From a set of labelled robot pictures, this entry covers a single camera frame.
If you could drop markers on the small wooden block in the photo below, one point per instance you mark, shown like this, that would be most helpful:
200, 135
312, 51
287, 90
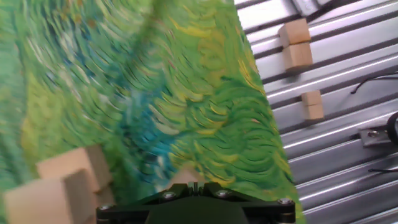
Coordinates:
312, 105
295, 46

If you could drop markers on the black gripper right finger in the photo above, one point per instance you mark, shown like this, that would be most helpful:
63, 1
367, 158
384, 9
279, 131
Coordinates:
224, 193

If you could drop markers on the green blue painted cloth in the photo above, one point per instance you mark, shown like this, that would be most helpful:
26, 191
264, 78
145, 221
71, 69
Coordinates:
155, 77

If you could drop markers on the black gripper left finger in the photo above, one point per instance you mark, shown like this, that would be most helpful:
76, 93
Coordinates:
168, 194

